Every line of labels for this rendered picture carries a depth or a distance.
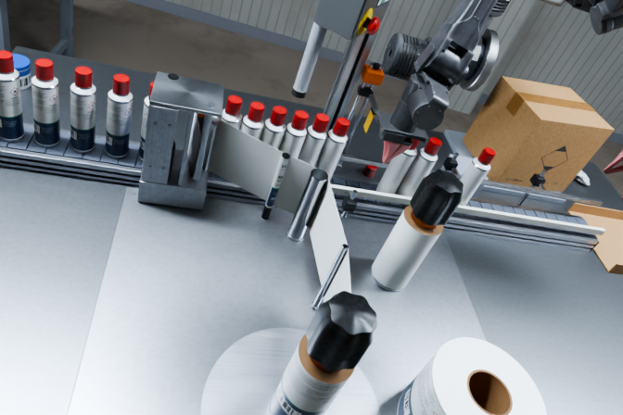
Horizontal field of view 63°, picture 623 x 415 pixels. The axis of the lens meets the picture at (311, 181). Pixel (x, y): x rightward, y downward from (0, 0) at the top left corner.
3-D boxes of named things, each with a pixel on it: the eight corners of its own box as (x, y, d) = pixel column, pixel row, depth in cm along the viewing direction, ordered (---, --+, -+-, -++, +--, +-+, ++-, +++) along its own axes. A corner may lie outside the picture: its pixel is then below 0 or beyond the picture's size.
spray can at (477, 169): (448, 211, 140) (485, 155, 128) (442, 198, 144) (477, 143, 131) (464, 214, 142) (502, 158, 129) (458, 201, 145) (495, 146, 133)
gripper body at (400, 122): (425, 145, 104) (441, 116, 100) (380, 136, 101) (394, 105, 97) (416, 128, 109) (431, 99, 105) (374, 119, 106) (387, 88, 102)
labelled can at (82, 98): (68, 151, 115) (67, 73, 102) (73, 137, 118) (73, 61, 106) (92, 155, 116) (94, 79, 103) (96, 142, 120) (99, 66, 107)
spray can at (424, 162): (397, 204, 136) (429, 145, 123) (392, 191, 140) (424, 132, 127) (413, 207, 137) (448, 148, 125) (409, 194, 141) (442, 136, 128)
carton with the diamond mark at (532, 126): (493, 186, 163) (540, 119, 146) (461, 140, 180) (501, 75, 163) (564, 192, 174) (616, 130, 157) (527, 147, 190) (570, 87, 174)
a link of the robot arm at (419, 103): (466, 61, 97) (431, 40, 95) (482, 90, 88) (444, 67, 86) (427, 108, 104) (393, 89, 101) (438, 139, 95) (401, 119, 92)
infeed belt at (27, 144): (-11, 157, 112) (-13, 144, 109) (2, 135, 118) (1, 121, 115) (590, 246, 155) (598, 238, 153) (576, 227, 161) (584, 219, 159)
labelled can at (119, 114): (102, 157, 117) (106, 81, 104) (107, 143, 120) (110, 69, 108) (126, 160, 118) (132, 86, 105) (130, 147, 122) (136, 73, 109)
